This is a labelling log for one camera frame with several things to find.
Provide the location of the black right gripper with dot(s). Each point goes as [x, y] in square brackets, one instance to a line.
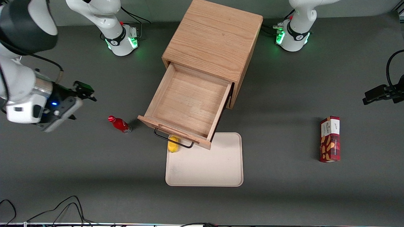
[62, 93]

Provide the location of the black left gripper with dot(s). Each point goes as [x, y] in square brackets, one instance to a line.
[398, 93]

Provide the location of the wooden drawer with box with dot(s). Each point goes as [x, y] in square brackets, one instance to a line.
[186, 101]

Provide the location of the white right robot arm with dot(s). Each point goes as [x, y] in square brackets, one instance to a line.
[15, 85]

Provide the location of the wooden drawer cabinet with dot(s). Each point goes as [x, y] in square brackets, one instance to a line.
[214, 34]

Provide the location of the red soda bottle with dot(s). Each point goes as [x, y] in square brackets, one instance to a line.
[120, 124]

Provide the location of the red cookie box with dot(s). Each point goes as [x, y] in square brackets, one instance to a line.
[329, 142]

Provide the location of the yellow lemon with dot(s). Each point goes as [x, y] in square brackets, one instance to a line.
[173, 147]

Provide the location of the beige plastic tray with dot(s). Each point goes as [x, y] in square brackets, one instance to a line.
[205, 164]

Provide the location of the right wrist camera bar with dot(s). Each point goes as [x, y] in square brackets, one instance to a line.
[64, 113]

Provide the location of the white wrist camera mount block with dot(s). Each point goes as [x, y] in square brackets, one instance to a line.
[25, 113]

